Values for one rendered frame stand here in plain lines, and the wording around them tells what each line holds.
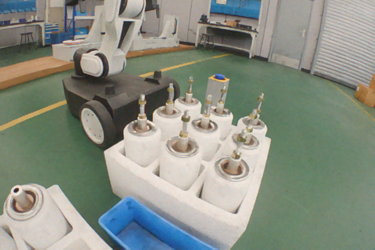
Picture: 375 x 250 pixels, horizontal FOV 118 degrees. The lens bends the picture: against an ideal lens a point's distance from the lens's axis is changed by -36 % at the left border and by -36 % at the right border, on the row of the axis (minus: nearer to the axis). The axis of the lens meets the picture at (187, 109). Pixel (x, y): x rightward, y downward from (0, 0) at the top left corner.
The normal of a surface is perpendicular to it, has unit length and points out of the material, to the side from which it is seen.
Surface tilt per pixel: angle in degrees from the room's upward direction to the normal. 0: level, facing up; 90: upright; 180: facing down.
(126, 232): 0
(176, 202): 90
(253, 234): 0
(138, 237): 0
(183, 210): 90
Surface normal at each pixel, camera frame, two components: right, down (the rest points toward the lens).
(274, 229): 0.11, -0.90
